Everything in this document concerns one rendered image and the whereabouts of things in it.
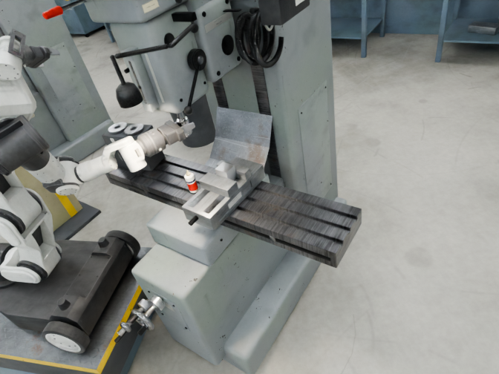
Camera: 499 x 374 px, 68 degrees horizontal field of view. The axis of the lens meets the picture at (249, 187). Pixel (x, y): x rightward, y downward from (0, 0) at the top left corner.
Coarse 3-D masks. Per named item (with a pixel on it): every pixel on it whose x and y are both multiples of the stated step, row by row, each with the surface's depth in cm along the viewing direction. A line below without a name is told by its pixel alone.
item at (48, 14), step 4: (80, 0) 110; (84, 0) 110; (68, 4) 107; (72, 4) 108; (76, 4) 109; (52, 8) 104; (56, 8) 104; (60, 8) 105; (64, 8) 106; (68, 8) 107; (44, 12) 103; (48, 12) 103; (52, 12) 104; (56, 12) 104; (60, 12) 105; (44, 16) 103; (48, 16) 103; (52, 16) 104
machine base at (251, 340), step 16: (288, 256) 214; (288, 272) 205; (304, 272) 208; (272, 288) 199; (288, 288) 198; (304, 288) 215; (256, 304) 194; (272, 304) 192; (288, 304) 200; (256, 320) 187; (272, 320) 187; (240, 336) 182; (256, 336) 180; (272, 336) 191; (240, 352) 176; (256, 352) 180; (240, 368) 186; (256, 368) 185
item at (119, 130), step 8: (112, 128) 176; (120, 128) 174; (128, 128) 173; (136, 128) 174; (144, 128) 173; (104, 136) 175; (112, 136) 173; (120, 136) 172; (136, 136) 169; (160, 152) 183; (120, 160) 183; (152, 160) 178; (160, 160) 184; (144, 168) 180; (152, 168) 179
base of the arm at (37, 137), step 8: (16, 120) 110; (24, 120) 109; (0, 128) 109; (8, 128) 109; (16, 128) 110; (24, 128) 107; (32, 128) 107; (0, 136) 108; (32, 136) 107; (40, 136) 108; (40, 144) 109; (48, 144) 114; (0, 168) 105
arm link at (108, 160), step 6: (126, 138) 132; (132, 138) 134; (114, 144) 131; (120, 144) 131; (126, 144) 131; (108, 150) 132; (114, 150) 132; (102, 156) 133; (108, 156) 133; (114, 156) 139; (102, 162) 134; (108, 162) 134; (114, 162) 138; (108, 168) 135; (114, 168) 136
